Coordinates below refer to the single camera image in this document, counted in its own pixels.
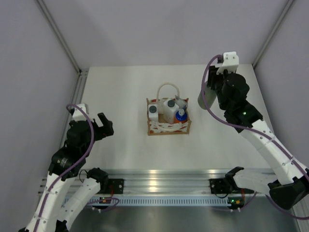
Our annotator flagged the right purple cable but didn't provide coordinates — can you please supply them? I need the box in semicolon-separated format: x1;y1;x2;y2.
201;55;309;220

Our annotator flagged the aluminium mounting rail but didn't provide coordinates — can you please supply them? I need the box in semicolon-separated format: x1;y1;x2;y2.
103;168;231;196

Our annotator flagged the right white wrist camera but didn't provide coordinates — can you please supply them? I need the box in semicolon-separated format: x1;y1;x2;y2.
216;51;239;74

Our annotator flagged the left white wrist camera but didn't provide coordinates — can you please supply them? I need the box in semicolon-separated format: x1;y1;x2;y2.
72;103;89;121

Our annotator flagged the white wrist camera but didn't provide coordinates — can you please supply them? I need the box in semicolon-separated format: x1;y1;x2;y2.
216;51;239;74
72;103;89;121

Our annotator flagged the large white bottle grey cap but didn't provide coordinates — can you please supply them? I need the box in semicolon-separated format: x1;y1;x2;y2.
163;99;179;124

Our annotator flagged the grey pump bottle beige top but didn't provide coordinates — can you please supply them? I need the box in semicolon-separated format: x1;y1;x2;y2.
197;81;217;110

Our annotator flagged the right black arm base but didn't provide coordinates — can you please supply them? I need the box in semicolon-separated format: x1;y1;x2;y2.
209;178;242;195

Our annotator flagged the patterned canvas bag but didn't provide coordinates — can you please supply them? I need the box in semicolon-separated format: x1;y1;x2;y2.
146;82;192;136

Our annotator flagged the aluminium frame post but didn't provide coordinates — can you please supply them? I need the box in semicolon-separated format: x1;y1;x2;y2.
35;0;81;74
252;0;297;69

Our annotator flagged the white slotted cable duct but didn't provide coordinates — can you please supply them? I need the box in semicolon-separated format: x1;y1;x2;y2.
86;196;231;207

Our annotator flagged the small white bottle grey cap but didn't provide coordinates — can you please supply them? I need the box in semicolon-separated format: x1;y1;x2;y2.
148;104;159;122

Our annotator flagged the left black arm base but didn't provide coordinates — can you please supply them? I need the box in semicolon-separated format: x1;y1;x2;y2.
105;178;125;195

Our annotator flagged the orange bottle blue cap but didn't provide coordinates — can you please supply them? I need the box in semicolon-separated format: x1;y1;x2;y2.
174;109;188;123

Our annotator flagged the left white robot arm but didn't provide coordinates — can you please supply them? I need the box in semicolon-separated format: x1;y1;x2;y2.
21;113;114;232

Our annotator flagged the right aluminium frame post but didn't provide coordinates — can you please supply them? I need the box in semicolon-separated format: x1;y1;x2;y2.
252;0;297;69

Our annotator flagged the left aluminium frame post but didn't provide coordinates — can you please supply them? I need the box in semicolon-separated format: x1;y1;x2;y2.
35;0;81;74

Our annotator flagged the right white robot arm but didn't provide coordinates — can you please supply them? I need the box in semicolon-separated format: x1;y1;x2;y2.
206;66;309;210

